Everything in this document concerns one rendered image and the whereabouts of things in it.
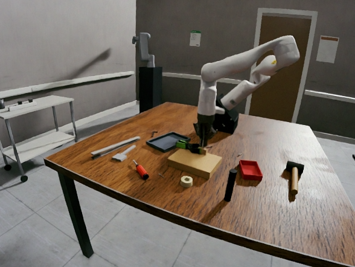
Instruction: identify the red rectangular tray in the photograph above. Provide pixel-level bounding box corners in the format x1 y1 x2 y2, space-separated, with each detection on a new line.
239 160 263 181

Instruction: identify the red screwdriver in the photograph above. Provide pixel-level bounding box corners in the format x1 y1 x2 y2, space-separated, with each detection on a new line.
133 160 149 179

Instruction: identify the beige ring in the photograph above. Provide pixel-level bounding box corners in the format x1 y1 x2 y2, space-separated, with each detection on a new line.
181 176 193 187

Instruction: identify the pale wooden board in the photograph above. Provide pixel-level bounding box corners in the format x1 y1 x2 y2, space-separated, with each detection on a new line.
167 148 222 179

